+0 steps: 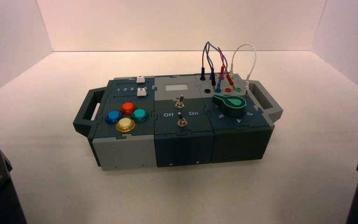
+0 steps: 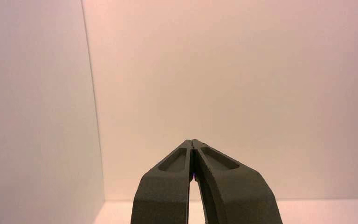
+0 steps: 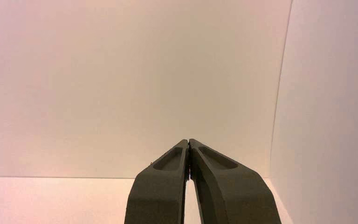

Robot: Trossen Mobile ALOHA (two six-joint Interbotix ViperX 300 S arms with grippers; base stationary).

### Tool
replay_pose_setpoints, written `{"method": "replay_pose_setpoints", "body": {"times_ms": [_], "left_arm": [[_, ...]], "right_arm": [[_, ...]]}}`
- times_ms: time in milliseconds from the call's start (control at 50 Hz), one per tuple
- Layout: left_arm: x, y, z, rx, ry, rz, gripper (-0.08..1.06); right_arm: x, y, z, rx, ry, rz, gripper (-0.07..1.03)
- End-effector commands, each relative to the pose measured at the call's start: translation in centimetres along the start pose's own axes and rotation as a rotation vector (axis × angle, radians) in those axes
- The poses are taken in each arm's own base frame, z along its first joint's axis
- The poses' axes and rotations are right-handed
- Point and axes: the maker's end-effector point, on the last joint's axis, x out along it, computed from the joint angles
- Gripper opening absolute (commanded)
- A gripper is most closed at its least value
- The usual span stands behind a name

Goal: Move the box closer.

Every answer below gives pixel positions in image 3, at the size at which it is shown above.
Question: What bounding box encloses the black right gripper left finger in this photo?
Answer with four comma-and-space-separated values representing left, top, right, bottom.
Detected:
124, 139, 190, 224

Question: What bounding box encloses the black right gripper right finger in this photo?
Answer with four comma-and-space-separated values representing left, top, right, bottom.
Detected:
189, 138, 282, 224

